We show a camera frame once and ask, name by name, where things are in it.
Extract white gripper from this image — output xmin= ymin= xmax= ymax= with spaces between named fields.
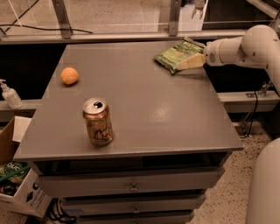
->
xmin=178 ymin=37 xmax=224 ymax=70

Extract green jalapeno chip bag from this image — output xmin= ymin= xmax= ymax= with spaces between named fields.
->
xmin=154 ymin=40 xmax=204 ymax=74

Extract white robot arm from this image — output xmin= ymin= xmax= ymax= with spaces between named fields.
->
xmin=189 ymin=24 xmax=280 ymax=224

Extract grey drawer cabinet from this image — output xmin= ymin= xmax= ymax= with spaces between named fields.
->
xmin=15 ymin=41 xmax=242 ymax=224

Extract gold soda can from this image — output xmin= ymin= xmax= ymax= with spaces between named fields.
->
xmin=82 ymin=97 xmax=114 ymax=146

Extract orange fruit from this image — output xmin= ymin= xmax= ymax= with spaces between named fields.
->
xmin=60 ymin=67 xmax=79 ymax=85

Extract white pump bottle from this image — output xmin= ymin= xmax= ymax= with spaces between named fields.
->
xmin=0 ymin=79 xmax=23 ymax=109

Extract cardboard box with items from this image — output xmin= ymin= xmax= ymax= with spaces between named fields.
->
xmin=0 ymin=116 xmax=52 ymax=218

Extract metal window frame rail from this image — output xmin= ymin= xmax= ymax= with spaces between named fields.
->
xmin=0 ymin=0 xmax=279 ymax=45

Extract black cable on floor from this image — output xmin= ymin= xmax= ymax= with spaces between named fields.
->
xmin=0 ymin=0 xmax=94 ymax=35

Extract black cables under cabinet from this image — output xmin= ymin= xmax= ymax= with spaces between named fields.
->
xmin=47 ymin=199 xmax=78 ymax=224

